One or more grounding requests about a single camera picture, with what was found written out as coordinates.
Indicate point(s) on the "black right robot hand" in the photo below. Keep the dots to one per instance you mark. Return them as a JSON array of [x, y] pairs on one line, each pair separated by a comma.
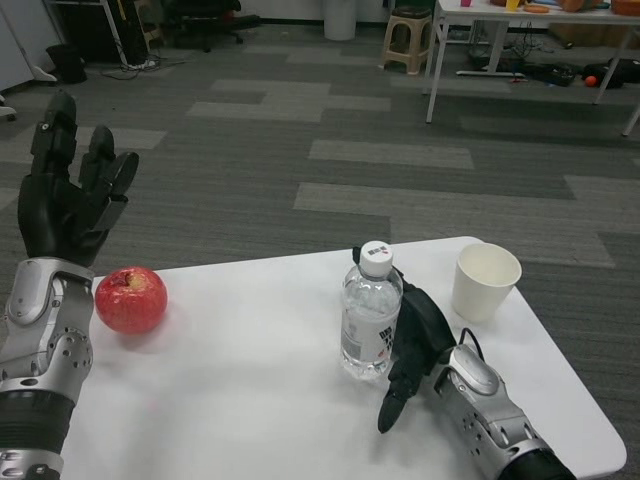
[[422, 330]]

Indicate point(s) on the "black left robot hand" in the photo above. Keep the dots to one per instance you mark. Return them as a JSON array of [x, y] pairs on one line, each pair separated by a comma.
[[55, 220]]

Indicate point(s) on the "clear plastic water bottle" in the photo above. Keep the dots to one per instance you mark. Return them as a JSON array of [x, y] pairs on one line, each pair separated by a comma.
[[370, 320]]

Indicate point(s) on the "white paper cup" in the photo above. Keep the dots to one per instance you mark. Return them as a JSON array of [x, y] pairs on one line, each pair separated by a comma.
[[482, 295]]

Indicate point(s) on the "red apple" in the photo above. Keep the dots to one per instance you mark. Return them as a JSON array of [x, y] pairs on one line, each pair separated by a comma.
[[131, 302]]

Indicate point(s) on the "black trash bin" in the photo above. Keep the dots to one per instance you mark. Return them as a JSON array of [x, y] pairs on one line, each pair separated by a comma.
[[67, 65]]

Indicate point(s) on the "white power strip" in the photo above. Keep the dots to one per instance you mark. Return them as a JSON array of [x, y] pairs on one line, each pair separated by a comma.
[[141, 64]]

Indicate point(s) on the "white partition screen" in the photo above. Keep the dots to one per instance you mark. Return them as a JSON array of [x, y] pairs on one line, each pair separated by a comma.
[[20, 45]]

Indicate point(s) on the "black cabinet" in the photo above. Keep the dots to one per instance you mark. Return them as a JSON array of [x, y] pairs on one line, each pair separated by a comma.
[[90, 30]]

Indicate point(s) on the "white desk metal legs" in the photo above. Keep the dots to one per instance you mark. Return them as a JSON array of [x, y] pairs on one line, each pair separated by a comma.
[[112, 30]]

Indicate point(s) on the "small beige plastic stool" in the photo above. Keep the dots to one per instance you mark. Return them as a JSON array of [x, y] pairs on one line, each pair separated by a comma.
[[150, 25]]

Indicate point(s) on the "black office chair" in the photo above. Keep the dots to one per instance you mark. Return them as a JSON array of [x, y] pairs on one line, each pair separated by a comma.
[[210, 25]]

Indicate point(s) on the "orange ball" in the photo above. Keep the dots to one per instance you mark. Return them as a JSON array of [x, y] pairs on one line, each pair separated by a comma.
[[591, 81]]

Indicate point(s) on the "beige plastic stool dark seat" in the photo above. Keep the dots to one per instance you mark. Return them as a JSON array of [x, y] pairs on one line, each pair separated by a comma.
[[407, 17]]

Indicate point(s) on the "potted plant white pot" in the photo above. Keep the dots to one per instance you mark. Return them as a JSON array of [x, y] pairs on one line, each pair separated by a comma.
[[340, 20]]

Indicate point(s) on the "black bag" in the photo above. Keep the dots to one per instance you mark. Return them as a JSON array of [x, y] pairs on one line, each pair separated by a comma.
[[620, 72]]

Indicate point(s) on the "white table with items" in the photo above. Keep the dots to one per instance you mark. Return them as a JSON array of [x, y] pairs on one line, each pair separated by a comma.
[[500, 14]]

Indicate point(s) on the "yellow plastic cup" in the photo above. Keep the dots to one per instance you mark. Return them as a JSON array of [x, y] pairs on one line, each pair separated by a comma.
[[513, 5]]

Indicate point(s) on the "orange stuffed toy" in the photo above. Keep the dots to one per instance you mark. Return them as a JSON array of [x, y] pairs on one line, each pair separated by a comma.
[[580, 4]]

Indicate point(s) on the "orange basket with fruit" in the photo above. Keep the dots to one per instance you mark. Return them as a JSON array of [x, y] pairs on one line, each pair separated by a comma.
[[627, 7]]

